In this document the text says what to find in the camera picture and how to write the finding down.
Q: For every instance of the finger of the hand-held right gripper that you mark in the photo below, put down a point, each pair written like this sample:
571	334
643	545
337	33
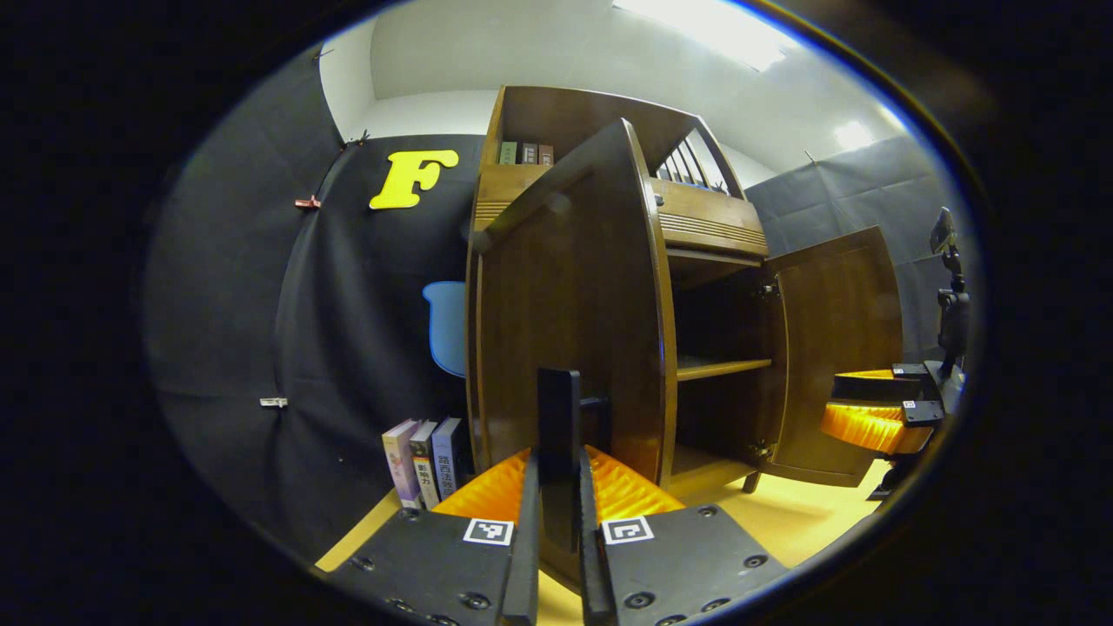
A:
865	388
869	426

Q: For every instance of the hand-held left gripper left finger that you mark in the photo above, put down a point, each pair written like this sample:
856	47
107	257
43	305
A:
524	574

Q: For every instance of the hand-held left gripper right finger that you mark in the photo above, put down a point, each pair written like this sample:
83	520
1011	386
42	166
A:
594	574

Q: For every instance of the wooden shoe cabinet door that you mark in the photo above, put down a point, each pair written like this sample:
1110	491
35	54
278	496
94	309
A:
839	348
574	296

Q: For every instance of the wooden double-door shoe cabinet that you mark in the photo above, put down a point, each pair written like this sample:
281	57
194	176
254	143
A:
565	117

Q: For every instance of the wooden cabinet shelf board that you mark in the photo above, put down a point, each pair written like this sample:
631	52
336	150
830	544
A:
722	368

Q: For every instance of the dark blue book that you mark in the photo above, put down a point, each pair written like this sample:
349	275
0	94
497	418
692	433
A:
448	456

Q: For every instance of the grey white book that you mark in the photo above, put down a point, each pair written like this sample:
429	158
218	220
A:
424	461

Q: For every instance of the lilac book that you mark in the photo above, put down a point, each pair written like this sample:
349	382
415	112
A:
402	461

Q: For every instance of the ceiling light panel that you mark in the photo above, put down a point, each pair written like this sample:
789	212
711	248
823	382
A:
852	135
713	30

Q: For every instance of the brown book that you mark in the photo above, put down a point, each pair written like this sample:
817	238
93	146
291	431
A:
545	155

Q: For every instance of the dark grey book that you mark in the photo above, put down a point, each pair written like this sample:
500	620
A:
529	154

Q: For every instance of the green book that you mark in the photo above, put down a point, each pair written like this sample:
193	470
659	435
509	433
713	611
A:
508	153

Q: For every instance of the red clip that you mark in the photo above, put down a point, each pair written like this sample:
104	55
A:
307	203

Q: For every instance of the black camera stand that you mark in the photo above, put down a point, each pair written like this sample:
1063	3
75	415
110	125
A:
952	300

